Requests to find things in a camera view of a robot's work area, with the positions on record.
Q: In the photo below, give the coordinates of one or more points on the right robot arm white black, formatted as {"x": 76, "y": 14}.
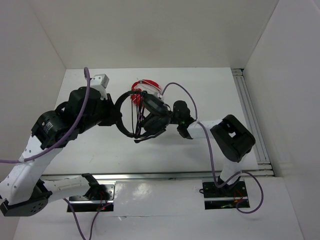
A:
{"x": 233, "y": 139}

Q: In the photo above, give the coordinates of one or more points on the black headphones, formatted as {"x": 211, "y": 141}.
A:
{"x": 151, "y": 120}

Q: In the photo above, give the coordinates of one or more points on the aluminium rail right side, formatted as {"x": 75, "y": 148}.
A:
{"x": 264, "y": 165}

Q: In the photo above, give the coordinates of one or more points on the red headphones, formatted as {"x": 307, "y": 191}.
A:
{"x": 150, "y": 86}

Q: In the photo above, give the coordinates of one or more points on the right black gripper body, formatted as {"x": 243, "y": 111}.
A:
{"x": 175, "y": 120}

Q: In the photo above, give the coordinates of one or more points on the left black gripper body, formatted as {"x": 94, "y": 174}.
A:
{"x": 105, "y": 116}

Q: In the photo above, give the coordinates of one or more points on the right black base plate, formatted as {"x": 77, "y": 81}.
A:
{"x": 220, "y": 198}

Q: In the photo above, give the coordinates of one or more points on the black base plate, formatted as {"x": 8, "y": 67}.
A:
{"x": 104, "y": 200}
{"x": 220, "y": 198}

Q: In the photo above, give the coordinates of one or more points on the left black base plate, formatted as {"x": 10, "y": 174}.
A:
{"x": 104, "y": 200}

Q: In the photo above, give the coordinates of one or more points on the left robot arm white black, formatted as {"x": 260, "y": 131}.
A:
{"x": 23, "y": 191}

